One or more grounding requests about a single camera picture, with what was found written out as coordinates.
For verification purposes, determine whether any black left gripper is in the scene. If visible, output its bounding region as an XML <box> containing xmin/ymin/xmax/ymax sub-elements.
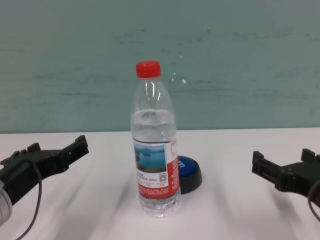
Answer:
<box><xmin>0</xmin><ymin>135</ymin><xmax>90</xmax><ymax>206</ymax></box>

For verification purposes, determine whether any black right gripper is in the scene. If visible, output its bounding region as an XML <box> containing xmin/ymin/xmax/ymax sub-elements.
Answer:
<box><xmin>251</xmin><ymin>148</ymin><xmax>320</xmax><ymax>201</ymax></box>

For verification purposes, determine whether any blue push button black base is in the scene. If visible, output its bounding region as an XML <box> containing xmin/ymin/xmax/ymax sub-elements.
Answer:
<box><xmin>176</xmin><ymin>155</ymin><xmax>203</xmax><ymax>195</ymax></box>

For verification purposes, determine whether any clear water bottle red cap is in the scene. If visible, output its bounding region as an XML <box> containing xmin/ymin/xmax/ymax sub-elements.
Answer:
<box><xmin>130</xmin><ymin>60</ymin><xmax>182</xmax><ymax>218</ymax></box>

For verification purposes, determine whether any thin black left gripper cable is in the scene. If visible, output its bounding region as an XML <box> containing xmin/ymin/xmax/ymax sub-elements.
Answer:
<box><xmin>13</xmin><ymin>159</ymin><xmax>43</xmax><ymax>240</ymax></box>

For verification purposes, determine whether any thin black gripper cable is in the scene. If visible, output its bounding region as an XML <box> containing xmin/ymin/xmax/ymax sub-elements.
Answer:
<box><xmin>307</xmin><ymin>179</ymin><xmax>320</xmax><ymax>223</ymax></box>
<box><xmin>13</xmin><ymin>159</ymin><xmax>43</xmax><ymax>240</ymax></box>

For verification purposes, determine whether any thin black right gripper cable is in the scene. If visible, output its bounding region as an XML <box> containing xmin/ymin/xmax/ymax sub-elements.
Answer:
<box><xmin>307</xmin><ymin>179</ymin><xmax>320</xmax><ymax>223</ymax></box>

